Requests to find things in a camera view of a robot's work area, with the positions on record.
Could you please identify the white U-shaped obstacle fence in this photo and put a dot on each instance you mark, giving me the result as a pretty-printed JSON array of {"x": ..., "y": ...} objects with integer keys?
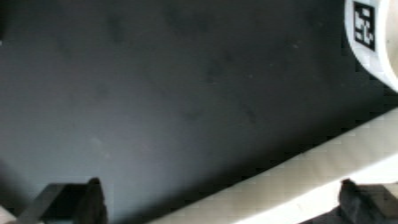
[{"x": 292, "y": 192}]

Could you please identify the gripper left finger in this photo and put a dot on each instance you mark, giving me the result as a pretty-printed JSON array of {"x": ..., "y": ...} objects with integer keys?
[{"x": 68, "y": 204}]

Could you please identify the white round stool seat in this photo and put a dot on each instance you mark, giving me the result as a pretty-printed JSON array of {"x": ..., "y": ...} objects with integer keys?
[{"x": 372, "y": 34}]

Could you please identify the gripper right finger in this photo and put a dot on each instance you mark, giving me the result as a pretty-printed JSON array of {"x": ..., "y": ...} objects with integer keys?
[{"x": 368, "y": 203}]

